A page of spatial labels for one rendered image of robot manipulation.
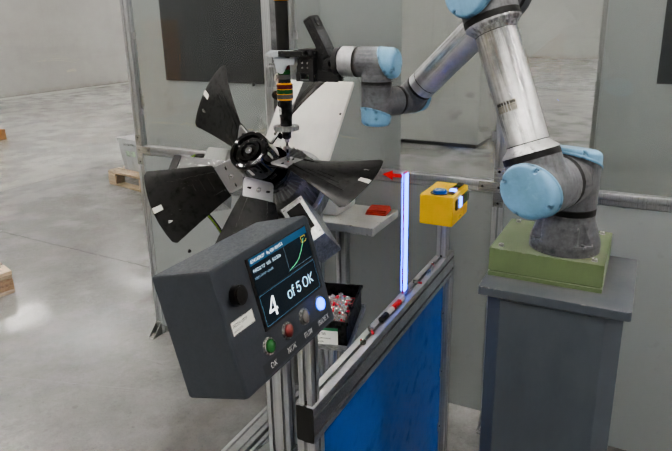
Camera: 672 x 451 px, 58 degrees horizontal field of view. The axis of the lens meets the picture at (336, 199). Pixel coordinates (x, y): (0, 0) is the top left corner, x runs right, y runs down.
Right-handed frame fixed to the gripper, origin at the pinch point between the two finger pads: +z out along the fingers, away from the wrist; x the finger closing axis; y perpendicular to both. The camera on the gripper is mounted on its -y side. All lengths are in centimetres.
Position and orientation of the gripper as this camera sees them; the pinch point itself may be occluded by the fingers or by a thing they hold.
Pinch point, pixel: (274, 51)
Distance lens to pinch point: 167.9
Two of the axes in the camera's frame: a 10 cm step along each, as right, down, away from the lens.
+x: 4.6, -2.6, 8.5
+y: 0.1, 9.6, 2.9
